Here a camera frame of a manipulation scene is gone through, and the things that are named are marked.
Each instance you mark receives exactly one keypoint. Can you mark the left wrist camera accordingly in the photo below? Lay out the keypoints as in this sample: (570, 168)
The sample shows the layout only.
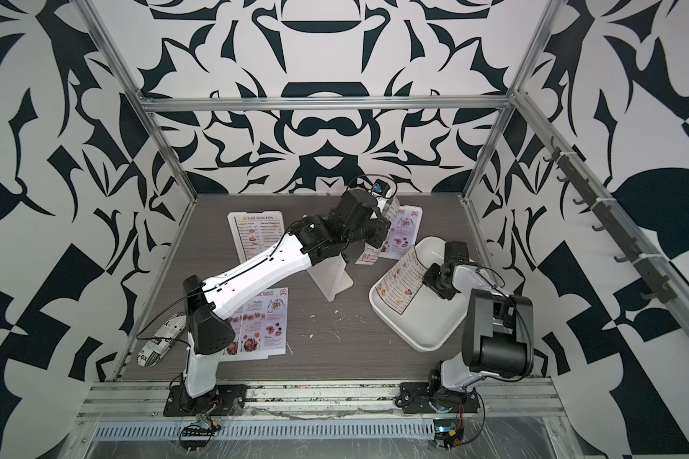
(381, 189)

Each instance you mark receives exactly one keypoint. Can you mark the white plastic tray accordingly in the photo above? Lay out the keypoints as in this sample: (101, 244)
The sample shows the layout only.
(429, 320)

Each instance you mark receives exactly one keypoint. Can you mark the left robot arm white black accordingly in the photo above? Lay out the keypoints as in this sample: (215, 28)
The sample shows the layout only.
(212, 302)

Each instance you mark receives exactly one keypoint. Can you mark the wall hook rail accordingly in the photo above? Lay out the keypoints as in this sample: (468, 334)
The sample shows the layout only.
(635, 249)

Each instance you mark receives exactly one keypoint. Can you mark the pink special menu sheet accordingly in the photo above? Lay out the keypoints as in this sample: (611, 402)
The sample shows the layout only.
(260, 327)

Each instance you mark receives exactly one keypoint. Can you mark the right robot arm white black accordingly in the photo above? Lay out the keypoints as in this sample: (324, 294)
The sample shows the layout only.
(497, 341)

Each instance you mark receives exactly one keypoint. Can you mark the left circuit board with wires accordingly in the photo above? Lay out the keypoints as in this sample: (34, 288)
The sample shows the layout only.
(200, 432)

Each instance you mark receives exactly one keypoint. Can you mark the right circuit board with wires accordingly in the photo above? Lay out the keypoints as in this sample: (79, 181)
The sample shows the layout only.
(450, 433)

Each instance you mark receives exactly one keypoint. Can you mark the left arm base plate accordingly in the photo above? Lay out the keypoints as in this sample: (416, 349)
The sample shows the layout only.
(224, 400)

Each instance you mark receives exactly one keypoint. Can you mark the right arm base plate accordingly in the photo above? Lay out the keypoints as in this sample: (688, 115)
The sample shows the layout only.
(421, 398)

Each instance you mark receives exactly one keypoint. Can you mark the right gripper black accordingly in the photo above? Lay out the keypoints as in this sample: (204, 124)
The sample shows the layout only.
(428, 279)

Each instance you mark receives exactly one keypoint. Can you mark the circuit board with wires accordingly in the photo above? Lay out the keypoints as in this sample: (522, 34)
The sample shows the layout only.
(450, 433)
(200, 432)

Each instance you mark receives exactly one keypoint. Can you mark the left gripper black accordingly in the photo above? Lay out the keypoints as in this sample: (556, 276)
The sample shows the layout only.
(379, 229)

